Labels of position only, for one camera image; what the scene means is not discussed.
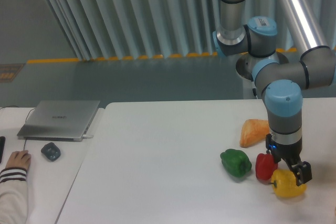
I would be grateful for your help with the green bell pepper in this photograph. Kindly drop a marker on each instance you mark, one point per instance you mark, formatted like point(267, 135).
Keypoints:
point(236, 162)

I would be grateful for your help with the silver closed laptop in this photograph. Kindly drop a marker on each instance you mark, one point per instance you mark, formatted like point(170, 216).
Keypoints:
point(59, 120)

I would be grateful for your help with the yellow bell pepper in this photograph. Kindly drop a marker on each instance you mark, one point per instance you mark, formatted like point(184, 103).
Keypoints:
point(284, 184)

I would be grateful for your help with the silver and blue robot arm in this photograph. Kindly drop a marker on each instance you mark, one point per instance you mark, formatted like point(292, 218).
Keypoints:
point(280, 84)

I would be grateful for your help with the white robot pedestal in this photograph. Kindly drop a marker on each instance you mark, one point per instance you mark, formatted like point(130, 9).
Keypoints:
point(244, 66)

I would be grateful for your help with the red bell pepper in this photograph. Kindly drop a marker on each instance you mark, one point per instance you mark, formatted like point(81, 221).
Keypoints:
point(265, 166)

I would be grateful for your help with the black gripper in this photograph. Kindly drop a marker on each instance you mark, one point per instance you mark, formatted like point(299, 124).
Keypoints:
point(290, 154)

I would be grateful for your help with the white laptop plug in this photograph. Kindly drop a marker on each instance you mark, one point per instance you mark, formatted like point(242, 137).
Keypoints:
point(87, 136)

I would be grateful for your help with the person's hand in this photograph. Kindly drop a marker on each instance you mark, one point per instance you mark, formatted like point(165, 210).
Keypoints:
point(19, 159)

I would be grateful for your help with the white folding partition screen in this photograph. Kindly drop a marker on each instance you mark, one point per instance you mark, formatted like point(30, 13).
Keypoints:
point(131, 29)

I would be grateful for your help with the black phone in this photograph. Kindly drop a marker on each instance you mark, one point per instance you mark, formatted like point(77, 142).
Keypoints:
point(2, 145)

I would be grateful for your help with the white striped sleeve forearm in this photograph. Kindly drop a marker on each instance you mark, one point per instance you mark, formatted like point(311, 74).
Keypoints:
point(14, 195)

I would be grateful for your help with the dark grey small tray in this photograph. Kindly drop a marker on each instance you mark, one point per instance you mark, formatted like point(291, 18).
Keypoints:
point(51, 151)

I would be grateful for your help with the triangular bread pastry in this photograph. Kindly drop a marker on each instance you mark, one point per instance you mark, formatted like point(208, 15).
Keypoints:
point(253, 131)

